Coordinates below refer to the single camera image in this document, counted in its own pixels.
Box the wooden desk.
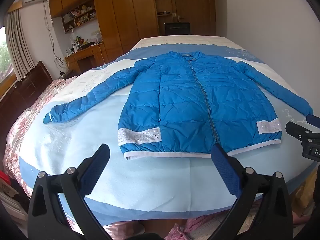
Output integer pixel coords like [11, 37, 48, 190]
[64, 41, 106, 75]

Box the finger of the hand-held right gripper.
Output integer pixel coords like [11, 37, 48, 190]
[305, 114, 320, 132]

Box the wooden door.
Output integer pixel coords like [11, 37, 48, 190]
[172, 0, 217, 36]

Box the bed with blue blanket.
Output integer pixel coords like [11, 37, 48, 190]
[19, 35, 320, 227]

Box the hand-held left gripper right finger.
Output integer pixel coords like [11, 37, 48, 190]
[211, 144, 294, 240]

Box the wooden wardrobe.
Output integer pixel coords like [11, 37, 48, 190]
[49, 0, 175, 63]

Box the pink cloth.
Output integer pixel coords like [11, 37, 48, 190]
[165, 216, 237, 240]

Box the window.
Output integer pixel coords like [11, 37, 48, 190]
[0, 26, 18, 83]

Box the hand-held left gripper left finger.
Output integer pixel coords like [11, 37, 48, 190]
[27, 144, 111, 240]

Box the blue puffer jacket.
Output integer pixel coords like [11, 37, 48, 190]
[43, 51, 314, 160]

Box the beige curtain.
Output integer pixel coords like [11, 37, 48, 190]
[4, 8, 38, 81]

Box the pink floral quilt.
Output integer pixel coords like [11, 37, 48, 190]
[2, 76, 78, 196]

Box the dark wooden headboard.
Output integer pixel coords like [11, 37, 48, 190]
[0, 60, 54, 128]

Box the black chair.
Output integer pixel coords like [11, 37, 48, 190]
[164, 22, 191, 36]

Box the wall cable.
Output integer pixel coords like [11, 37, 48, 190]
[43, 0, 68, 68]

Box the red box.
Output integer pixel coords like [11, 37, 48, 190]
[0, 171, 19, 198]

